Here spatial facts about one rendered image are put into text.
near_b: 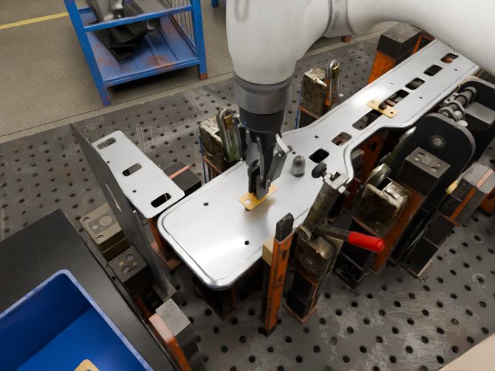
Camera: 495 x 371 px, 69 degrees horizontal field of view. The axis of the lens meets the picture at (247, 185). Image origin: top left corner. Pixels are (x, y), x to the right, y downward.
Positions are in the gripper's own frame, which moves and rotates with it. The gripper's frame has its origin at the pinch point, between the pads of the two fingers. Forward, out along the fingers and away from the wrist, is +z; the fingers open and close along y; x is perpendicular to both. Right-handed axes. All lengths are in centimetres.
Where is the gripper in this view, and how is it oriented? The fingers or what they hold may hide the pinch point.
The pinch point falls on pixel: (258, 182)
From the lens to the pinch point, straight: 72.6
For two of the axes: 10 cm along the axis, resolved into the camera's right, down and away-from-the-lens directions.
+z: 0.0, 6.4, 7.7
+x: -7.4, 5.2, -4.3
